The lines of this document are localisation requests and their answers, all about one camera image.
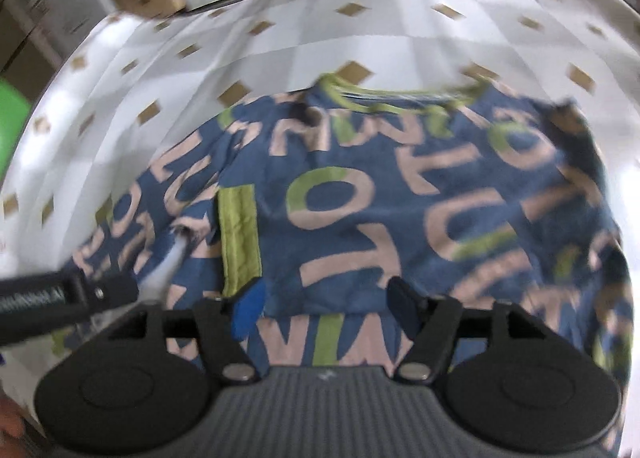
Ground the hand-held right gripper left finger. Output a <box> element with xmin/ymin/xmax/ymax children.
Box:
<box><xmin>107</xmin><ymin>278</ymin><xmax>267</xmax><ymax>385</ymax></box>

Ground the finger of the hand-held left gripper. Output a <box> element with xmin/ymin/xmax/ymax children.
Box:
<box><xmin>64</xmin><ymin>271</ymin><xmax>140</xmax><ymax>319</ymax></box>

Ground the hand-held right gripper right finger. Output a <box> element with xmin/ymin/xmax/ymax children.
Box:
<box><xmin>387</xmin><ymin>276</ymin><xmax>546</xmax><ymax>383</ymax></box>

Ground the blue letter-print shirt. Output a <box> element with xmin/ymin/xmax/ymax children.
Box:
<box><xmin>52</xmin><ymin>73</ymin><xmax>633</xmax><ymax>458</ymax></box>

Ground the green plastic chair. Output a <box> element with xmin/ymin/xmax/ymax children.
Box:
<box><xmin>0</xmin><ymin>80</ymin><xmax>32</xmax><ymax>175</ymax></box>

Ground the checkered diamond-print tablecloth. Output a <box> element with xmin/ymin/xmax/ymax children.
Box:
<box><xmin>0</xmin><ymin>0</ymin><xmax>640</xmax><ymax>389</ymax></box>

